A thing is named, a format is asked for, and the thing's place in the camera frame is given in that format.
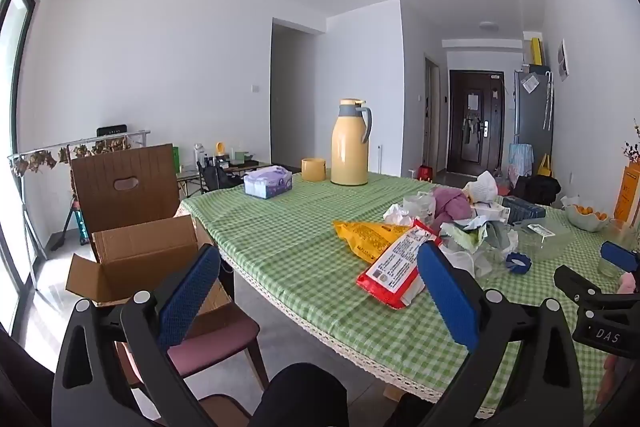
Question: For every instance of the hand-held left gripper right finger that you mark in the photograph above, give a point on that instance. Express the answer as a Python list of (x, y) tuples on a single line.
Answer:
[(447, 297)]

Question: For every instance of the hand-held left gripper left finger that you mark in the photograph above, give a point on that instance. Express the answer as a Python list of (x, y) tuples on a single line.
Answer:
[(187, 297)]

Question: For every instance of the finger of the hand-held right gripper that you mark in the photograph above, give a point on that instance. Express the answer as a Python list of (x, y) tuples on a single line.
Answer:
[(575, 282), (620, 256)]

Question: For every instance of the clear plastic container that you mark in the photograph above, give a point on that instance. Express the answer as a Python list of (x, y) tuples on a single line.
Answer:
[(547, 239)]

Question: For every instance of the brown cardboard box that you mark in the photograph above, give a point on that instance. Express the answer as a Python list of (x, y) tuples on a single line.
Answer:
[(145, 247)]

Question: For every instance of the blue cardboard box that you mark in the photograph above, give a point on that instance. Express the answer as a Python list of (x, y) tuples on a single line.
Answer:
[(522, 208)]

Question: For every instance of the white tissue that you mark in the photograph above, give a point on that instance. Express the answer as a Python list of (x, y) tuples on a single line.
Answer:
[(397, 214)]

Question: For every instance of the person's right hand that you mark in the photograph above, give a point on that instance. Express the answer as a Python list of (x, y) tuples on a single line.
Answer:
[(611, 382)]

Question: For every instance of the white wavy bowl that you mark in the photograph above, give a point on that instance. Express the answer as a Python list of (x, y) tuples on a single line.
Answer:
[(587, 222)]

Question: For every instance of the pile of oranges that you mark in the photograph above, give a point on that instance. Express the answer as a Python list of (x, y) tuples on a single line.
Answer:
[(585, 210)]

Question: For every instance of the red white snack bag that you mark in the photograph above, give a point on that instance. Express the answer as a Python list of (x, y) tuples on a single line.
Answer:
[(395, 267)]

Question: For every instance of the blue tape roll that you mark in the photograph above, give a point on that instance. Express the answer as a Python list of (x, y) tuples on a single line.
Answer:
[(517, 263)]

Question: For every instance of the green white wrapper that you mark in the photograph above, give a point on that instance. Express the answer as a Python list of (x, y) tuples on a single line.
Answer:
[(465, 237)]

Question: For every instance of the orange box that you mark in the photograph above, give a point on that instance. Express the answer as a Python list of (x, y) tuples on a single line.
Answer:
[(629, 192)]

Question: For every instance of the pink cloth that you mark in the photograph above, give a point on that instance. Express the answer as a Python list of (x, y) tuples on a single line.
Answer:
[(452, 207)]

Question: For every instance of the clear plastic bag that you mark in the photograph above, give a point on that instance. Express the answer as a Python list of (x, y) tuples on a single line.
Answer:
[(420, 207)]

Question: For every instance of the yellow snack bag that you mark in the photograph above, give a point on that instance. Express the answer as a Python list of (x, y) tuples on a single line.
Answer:
[(367, 239)]

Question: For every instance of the black bag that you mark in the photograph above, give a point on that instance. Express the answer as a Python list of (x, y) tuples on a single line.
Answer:
[(540, 189)]

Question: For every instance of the dried flowers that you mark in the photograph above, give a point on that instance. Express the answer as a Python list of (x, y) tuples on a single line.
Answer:
[(632, 147)]

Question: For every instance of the white printed plastic bag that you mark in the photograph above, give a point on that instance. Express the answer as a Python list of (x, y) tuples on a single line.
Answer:
[(481, 188)]

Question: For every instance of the yellow tote bag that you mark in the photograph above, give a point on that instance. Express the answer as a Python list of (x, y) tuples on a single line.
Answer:
[(544, 167)]

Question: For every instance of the red toy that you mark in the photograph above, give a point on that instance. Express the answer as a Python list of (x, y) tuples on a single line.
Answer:
[(426, 173)]

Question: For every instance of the low cluttered table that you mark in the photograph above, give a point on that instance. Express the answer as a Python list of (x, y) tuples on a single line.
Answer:
[(220, 174)]

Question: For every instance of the green checked tablecloth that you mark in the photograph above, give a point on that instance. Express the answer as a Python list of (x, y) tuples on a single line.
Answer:
[(300, 232)]

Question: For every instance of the blue patterned cloth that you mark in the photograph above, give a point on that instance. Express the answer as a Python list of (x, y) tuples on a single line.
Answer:
[(521, 162)]

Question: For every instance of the brown chair with purple cushion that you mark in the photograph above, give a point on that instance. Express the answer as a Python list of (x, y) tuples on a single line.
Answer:
[(125, 177)]

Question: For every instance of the green box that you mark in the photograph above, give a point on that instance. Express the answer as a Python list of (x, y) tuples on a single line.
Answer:
[(175, 159)]

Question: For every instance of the purple tissue pack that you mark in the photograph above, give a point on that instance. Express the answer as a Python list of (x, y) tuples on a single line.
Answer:
[(267, 183)]

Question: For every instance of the person's dark trouser leg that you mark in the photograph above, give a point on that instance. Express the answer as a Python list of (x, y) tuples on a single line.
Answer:
[(300, 399)]

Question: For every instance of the grey refrigerator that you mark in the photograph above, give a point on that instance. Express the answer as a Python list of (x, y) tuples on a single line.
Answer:
[(532, 122)]

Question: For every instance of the white umbrella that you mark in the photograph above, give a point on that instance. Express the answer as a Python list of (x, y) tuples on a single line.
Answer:
[(549, 102)]

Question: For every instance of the dark entrance door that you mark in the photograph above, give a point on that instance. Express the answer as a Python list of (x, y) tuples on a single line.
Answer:
[(475, 122)]

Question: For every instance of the yellow thermos jug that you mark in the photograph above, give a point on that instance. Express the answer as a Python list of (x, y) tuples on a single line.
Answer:
[(349, 147)]

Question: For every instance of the yellow cup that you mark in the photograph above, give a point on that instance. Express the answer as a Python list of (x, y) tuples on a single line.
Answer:
[(314, 169)]

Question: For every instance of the pale interior door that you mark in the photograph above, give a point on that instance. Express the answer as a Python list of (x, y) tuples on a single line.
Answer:
[(432, 117)]

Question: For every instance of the metal drying rack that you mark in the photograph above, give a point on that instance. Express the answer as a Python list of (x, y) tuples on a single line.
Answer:
[(85, 147)]

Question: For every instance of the black router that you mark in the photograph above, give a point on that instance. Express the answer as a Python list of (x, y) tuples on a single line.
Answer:
[(112, 131)]

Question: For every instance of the yellow flat box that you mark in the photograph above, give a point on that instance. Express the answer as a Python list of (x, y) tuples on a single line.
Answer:
[(536, 52)]

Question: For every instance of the small ceiling lamp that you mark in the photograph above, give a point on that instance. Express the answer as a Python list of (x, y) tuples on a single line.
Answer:
[(488, 26)]

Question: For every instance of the wall calendar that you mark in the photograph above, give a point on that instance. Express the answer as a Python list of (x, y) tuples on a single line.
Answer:
[(563, 59)]

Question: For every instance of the dark window frame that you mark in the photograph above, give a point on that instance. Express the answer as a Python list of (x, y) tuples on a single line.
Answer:
[(20, 72)]

